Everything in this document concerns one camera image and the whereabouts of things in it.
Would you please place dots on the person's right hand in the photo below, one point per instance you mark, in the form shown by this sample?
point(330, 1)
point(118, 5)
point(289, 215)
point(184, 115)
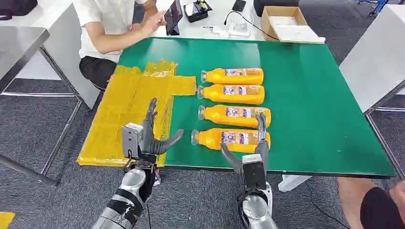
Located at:
point(153, 22)

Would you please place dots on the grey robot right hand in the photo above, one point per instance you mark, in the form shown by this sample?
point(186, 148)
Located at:
point(261, 132)

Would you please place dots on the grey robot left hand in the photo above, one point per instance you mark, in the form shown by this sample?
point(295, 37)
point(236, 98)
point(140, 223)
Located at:
point(148, 142)

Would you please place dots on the orange drink bottle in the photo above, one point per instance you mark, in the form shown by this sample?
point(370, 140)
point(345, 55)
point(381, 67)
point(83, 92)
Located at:
point(215, 94)
point(218, 76)
point(218, 116)
point(208, 139)

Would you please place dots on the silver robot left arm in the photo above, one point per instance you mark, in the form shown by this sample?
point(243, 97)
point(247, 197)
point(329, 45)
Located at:
point(129, 186)

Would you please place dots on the black tablet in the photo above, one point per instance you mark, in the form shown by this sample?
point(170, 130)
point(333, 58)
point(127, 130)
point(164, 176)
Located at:
point(173, 17)

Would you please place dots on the yellow sheet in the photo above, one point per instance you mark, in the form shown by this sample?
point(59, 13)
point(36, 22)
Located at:
point(120, 110)

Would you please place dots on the black tool tray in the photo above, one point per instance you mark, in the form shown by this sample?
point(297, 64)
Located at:
point(196, 14)

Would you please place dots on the green table mat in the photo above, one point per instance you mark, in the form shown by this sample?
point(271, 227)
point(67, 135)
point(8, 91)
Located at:
point(300, 110)

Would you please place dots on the person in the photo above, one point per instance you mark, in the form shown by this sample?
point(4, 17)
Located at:
point(101, 15)
point(379, 208)

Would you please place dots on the white table foot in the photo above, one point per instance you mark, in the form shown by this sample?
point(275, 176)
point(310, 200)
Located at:
point(292, 183)

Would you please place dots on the white desk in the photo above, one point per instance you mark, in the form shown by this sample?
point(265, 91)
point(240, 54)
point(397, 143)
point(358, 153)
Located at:
point(218, 15)

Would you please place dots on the white charger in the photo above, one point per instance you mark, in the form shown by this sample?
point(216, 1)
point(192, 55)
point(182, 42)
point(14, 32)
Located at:
point(218, 31)

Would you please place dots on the clear plastic container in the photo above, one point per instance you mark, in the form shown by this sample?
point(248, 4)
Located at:
point(240, 27)

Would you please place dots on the black phone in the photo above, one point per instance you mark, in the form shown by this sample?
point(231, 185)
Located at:
point(239, 5)

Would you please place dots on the white table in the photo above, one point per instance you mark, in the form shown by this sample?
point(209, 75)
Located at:
point(376, 57)
point(63, 47)

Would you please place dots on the white flat slab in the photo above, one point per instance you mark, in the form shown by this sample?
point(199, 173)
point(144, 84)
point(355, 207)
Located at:
point(297, 34)

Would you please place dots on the black case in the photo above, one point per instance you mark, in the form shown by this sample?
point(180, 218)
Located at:
point(258, 8)

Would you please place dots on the cardboard box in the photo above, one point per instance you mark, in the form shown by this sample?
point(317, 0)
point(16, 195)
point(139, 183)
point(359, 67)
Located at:
point(265, 19)

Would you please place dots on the steel table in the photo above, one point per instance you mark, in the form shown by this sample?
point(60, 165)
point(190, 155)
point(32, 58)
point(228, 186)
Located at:
point(19, 47)

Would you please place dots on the black bag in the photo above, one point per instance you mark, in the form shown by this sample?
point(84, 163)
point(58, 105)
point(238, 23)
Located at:
point(15, 6)

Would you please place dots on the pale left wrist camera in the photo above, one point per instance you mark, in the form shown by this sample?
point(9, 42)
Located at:
point(129, 139)

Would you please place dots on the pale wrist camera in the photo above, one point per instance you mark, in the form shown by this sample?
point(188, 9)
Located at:
point(253, 173)
point(129, 139)

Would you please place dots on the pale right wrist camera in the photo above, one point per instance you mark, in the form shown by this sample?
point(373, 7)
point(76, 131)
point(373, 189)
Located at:
point(253, 173)

